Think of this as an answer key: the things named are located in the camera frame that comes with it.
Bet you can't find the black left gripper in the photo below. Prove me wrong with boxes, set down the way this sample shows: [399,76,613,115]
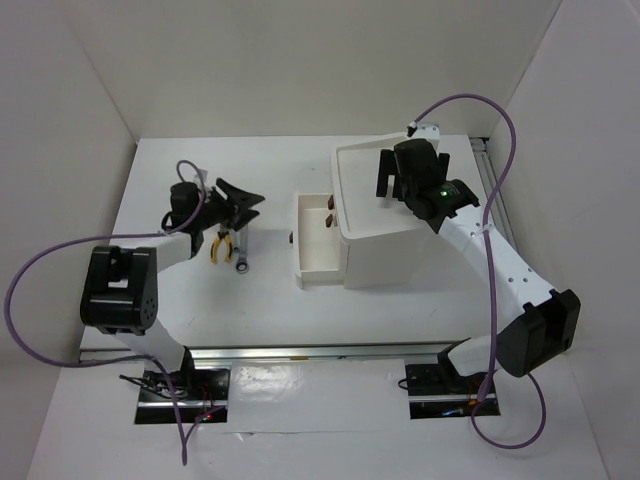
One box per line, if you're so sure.
[194,177,264,232]

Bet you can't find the yellow handled pliers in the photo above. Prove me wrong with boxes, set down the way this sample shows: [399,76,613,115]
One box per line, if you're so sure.
[209,227,234,264]

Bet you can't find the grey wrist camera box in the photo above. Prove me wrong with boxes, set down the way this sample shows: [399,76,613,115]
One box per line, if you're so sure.
[193,169,210,194]

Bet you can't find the aluminium front rail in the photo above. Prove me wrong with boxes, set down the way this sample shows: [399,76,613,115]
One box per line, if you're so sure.
[77,341,474,365]

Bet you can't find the aluminium side rail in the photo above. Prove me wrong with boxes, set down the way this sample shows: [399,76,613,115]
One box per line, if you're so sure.
[469,137,496,176]

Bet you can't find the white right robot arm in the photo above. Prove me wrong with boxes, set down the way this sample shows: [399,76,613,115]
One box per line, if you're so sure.
[238,133,580,392]

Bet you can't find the large silver ratchet wrench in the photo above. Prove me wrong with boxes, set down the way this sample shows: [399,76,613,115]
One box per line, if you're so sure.
[235,226,249,274]

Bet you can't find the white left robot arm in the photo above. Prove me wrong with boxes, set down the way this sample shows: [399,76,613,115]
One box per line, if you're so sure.
[80,178,265,399]

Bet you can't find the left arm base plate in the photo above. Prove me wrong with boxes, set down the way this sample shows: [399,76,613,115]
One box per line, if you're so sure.
[119,367,231,425]

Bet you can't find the white drawer cabinet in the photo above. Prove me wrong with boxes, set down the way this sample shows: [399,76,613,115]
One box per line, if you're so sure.
[330,132,431,289]

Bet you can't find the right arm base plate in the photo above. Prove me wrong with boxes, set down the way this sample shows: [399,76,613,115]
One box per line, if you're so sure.
[397,364,486,420]

